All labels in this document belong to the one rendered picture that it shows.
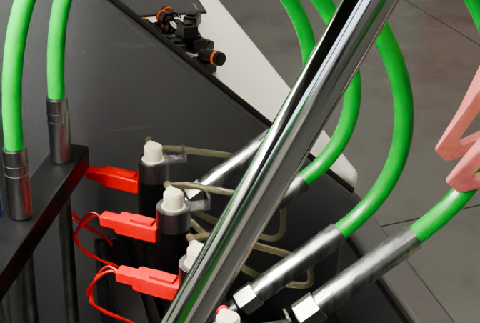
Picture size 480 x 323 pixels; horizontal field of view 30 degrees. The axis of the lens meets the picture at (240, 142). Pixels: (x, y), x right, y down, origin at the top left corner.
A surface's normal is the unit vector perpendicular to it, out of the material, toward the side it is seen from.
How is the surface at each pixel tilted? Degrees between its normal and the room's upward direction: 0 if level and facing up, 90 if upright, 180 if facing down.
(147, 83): 90
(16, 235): 0
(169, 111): 90
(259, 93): 0
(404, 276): 0
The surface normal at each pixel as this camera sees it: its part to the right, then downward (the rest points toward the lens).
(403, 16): 0.04, -0.88
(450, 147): 0.06, 0.64
